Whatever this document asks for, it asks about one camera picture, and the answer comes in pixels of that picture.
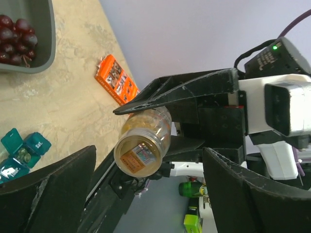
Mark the clear pill bottle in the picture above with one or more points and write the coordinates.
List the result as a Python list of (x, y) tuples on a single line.
[(154, 124)]

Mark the teal weekly pill organizer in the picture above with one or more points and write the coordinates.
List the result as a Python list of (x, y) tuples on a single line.
[(24, 153)]

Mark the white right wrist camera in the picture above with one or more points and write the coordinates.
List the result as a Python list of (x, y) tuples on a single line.
[(278, 108)]

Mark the dark red grape bunch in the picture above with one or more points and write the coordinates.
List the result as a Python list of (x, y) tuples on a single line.
[(18, 42)]

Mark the grey plastic fruit tray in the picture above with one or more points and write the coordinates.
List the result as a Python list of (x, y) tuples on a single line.
[(40, 15)]

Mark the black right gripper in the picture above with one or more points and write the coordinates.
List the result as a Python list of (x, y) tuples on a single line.
[(202, 113)]

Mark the gold bottle cap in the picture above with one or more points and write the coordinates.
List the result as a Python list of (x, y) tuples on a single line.
[(137, 156)]

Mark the black table front rail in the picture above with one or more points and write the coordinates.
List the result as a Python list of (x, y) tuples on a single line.
[(111, 194)]

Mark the orange cardboard box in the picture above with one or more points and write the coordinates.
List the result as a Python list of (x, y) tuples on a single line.
[(112, 77)]

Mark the green battery pack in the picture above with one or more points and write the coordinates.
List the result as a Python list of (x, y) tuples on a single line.
[(192, 190)]

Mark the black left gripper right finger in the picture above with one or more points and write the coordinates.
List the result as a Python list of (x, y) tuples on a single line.
[(243, 201)]

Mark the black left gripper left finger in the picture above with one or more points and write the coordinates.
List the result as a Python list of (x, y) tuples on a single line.
[(48, 200)]

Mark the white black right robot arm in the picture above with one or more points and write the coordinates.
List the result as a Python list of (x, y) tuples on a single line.
[(274, 57)]

